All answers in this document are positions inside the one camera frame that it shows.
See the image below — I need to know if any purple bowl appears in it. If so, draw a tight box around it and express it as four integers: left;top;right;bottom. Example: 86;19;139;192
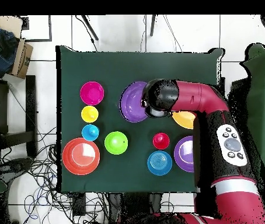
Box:
173;135;195;173
118;80;151;124

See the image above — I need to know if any green bowl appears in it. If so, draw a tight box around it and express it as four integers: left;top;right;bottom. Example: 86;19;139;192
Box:
104;131;129;155

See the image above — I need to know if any red cup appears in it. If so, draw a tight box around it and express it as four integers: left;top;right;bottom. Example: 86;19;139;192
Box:
152;132;170;151

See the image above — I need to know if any blue cup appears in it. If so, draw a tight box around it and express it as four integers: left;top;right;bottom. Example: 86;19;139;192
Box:
81;124;100;142

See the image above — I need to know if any yellow cup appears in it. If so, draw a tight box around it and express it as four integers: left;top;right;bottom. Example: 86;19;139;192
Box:
81;105;99;124

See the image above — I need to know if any blue bowl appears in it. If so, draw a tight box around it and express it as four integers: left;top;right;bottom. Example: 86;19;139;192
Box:
147;150;173;176

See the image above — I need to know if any pink bowl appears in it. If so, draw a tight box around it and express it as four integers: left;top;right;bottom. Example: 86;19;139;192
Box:
79;80;105;106

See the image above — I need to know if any large yellow bowl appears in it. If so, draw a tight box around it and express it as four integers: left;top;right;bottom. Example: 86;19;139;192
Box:
171;110;197;130

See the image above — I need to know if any dark green tablecloth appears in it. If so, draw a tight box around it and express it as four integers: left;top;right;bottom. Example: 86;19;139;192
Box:
55;45;225;194

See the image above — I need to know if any orange-red bowl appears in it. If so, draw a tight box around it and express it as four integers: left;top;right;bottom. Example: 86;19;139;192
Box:
62;137;101;176

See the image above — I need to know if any black stand leg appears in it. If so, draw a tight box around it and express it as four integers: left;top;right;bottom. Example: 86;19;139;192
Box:
81;15;99;41
149;15;158;37

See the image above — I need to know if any black wheeled base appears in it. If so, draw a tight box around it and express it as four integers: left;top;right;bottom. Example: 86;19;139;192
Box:
0;157;34;185

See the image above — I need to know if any cardboard box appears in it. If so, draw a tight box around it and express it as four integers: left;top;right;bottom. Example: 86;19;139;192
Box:
8;38;34;79

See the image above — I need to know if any blue clothing pile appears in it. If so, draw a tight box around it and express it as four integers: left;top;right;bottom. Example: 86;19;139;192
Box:
0;23;20;78

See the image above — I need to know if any beige cardboard sheet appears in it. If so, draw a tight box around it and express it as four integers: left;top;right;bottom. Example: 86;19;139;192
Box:
0;15;23;38

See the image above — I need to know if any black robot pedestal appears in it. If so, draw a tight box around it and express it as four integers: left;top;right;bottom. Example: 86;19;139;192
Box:
119;192;165;222

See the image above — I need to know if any black cable tangle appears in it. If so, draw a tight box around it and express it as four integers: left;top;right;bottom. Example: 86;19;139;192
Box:
0;125;111;224

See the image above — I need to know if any black metal frame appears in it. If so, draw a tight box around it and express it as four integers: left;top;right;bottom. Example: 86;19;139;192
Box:
0;75;37;159

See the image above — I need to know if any white board black frame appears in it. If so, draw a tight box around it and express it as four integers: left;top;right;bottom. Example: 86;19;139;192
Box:
20;15;53;43

